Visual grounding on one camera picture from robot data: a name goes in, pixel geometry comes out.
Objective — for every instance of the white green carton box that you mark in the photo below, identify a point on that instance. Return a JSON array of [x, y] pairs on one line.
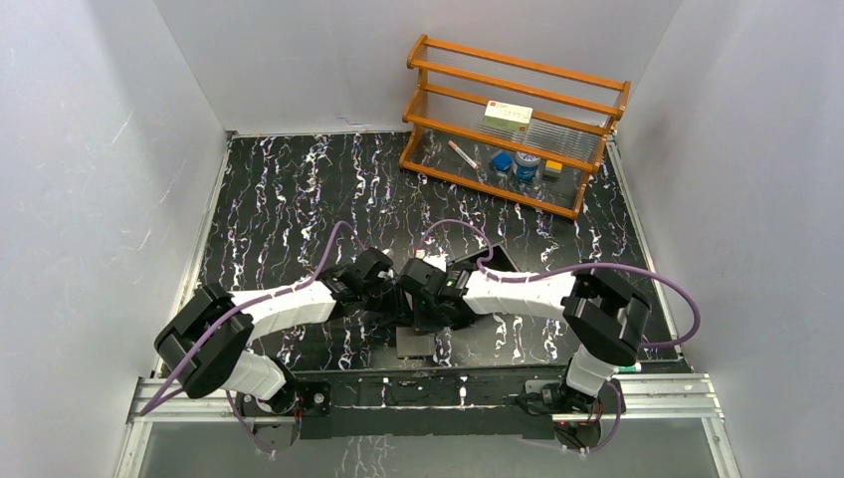
[[507, 116]]

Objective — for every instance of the red white pen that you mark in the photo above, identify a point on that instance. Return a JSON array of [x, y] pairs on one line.
[[465, 156]]

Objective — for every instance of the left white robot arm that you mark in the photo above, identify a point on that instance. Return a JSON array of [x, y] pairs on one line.
[[205, 344]]

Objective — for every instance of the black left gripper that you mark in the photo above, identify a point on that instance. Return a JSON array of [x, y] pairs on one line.
[[390, 303]]

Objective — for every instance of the black plastic card box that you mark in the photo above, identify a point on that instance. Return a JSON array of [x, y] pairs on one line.
[[500, 259]]

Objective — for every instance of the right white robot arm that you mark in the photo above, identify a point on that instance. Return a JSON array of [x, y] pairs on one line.
[[607, 313]]

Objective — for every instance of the blue small cube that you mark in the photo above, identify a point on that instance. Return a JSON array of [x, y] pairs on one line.
[[501, 162]]

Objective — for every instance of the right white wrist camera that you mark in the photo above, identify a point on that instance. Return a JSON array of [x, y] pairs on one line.
[[438, 260]]

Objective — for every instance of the blue white round can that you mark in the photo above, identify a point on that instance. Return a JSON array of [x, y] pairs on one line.
[[525, 166]]

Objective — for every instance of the yellow black small block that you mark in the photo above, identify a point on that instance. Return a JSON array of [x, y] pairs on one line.
[[551, 170]]

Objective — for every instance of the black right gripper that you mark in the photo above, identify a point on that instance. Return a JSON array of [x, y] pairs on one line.
[[422, 325]]

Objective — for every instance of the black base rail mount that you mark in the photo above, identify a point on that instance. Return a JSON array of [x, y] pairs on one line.
[[526, 401]]

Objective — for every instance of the green marker pen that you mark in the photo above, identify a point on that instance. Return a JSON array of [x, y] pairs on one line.
[[635, 368]]

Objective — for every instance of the orange wooden shelf rack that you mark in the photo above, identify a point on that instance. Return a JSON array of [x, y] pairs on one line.
[[527, 132]]

